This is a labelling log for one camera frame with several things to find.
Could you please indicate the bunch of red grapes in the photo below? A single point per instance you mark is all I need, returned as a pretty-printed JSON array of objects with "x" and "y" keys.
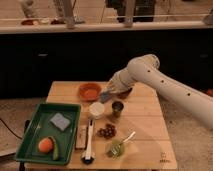
[{"x": 107, "y": 132}]

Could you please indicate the green plastic tray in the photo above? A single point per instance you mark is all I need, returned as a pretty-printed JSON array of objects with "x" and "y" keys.
[{"x": 40, "y": 127}]

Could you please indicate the green cucumber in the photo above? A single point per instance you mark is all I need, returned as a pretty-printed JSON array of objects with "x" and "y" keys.
[{"x": 55, "y": 148}]

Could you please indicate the grey sponge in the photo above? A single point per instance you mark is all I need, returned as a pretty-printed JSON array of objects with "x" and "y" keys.
[{"x": 60, "y": 121}]

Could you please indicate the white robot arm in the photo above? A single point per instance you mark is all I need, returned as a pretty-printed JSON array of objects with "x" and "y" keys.
[{"x": 145, "y": 69}]

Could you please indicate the orange bowl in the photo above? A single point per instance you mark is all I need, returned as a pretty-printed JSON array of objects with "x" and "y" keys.
[{"x": 89, "y": 91}]

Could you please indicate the white spatula black handle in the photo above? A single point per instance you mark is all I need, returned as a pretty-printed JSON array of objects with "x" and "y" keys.
[{"x": 88, "y": 156}]

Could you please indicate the orange fruit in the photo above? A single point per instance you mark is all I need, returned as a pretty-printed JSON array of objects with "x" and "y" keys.
[{"x": 45, "y": 145}]

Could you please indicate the grey-blue towel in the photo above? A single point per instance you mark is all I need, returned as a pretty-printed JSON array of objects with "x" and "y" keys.
[{"x": 104, "y": 97}]

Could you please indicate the white paper cup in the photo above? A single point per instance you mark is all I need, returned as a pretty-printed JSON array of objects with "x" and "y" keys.
[{"x": 96, "y": 110}]

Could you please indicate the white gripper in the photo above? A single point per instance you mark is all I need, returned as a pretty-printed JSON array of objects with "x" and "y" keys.
[{"x": 120, "y": 82}]

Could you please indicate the white spoon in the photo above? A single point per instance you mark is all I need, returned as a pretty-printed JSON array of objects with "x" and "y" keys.
[{"x": 126, "y": 138}]

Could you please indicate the small metal cup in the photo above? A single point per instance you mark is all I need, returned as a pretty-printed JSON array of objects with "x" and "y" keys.
[{"x": 117, "y": 108}]

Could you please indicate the wooden block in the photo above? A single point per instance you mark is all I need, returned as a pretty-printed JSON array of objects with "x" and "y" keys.
[{"x": 81, "y": 137}]

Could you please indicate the green small bowl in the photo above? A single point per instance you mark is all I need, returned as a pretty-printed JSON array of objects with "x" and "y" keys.
[{"x": 120, "y": 153}]

